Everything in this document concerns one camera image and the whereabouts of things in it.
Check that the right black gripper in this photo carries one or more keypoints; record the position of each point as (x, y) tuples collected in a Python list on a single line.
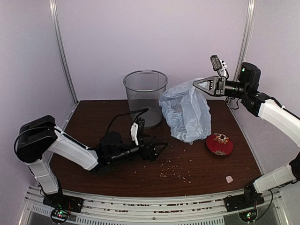
[(219, 85)]

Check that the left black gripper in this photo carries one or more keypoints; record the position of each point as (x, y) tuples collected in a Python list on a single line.
[(151, 154)]

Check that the light blue plastic trash bag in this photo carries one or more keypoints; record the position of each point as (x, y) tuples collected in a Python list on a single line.
[(186, 112)]

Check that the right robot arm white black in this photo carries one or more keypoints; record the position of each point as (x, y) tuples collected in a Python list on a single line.
[(265, 107)]

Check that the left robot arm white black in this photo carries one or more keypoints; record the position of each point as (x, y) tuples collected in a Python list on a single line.
[(42, 135)]

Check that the grey mesh trash bin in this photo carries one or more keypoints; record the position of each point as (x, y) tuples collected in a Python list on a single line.
[(144, 89)]

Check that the red floral overturned bowl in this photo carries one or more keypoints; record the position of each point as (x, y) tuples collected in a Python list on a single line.
[(219, 144)]

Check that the small pink paper scrap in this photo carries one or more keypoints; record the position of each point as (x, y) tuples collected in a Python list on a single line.
[(229, 179)]

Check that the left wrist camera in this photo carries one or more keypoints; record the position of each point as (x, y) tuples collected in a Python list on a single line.
[(137, 129)]

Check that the right aluminium frame post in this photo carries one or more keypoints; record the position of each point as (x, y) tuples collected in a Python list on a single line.
[(246, 38)]

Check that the aluminium frame post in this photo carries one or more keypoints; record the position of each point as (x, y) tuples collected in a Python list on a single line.
[(62, 55), (246, 38)]

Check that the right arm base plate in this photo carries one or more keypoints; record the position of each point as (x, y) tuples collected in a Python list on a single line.
[(239, 202)]

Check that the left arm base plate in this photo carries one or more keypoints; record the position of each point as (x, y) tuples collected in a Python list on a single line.
[(64, 202)]

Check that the left aluminium frame post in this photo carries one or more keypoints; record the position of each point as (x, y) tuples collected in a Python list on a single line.
[(62, 55)]

